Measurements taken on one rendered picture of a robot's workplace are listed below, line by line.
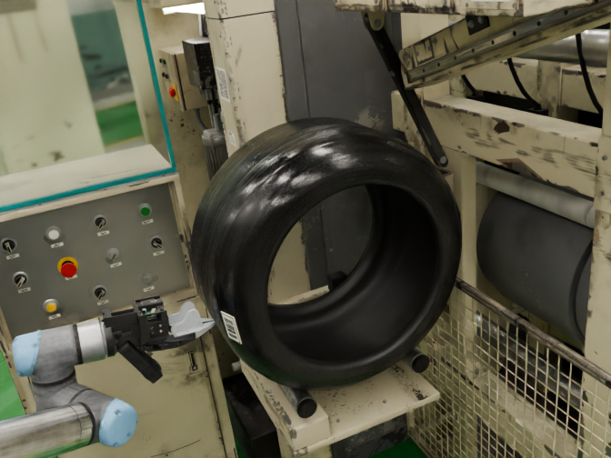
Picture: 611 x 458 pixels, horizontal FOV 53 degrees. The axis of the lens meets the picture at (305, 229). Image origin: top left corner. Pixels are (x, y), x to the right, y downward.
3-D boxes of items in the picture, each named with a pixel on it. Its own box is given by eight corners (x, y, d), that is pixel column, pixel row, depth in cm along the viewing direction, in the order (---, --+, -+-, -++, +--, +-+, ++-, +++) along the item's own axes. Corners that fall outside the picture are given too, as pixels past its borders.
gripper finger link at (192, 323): (218, 307, 118) (170, 317, 115) (219, 333, 121) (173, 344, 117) (214, 300, 121) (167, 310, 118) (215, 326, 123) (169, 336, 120)
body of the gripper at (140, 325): (171, 310, 114) (104, 323, 109) (175, 350, 117) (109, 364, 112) (162, 293, 120) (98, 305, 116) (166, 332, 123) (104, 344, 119)
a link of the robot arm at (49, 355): (19, 370, 113) (11, 328, 111) (82, 356, 117) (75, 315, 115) (18, 390, 106) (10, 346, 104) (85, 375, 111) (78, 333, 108)
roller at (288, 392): (264, 326, 157) (255, 341, 158) (249, 321, 155) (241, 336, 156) (321, 403, 127) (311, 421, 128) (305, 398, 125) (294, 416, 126)
